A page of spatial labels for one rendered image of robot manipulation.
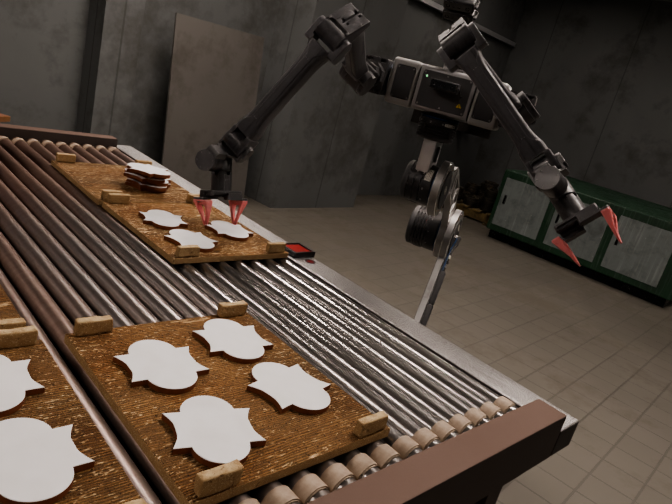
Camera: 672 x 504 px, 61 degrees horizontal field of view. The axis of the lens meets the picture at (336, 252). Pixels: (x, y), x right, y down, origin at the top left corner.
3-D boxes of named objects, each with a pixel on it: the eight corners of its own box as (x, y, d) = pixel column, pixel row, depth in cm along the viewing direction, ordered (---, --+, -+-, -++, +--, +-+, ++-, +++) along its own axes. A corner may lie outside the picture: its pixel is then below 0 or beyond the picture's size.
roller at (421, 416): (64, 152, 224) (66, 140, 223) (464, 459, 97) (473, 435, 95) (51, 151, 221) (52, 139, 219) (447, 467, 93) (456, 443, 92)
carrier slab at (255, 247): (209, 208, 184) (210, 204, 184) (287, 258, 158) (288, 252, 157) (101, 207, 159) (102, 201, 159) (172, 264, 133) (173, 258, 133)
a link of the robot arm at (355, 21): (376, 15, 146) (349, -11, 147) (337, 51, 146) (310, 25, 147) (377, 83, 190) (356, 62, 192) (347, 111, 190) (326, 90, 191)
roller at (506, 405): (115, 157, 238) (116, 145, 237) (522, 429, 111) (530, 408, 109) (103, 156, 235) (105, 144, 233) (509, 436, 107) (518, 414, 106)
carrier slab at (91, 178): (151, 171, 211) (152, 167, 211) (207, 208, 184) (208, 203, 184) (50, 164, 187) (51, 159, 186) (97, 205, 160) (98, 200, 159)
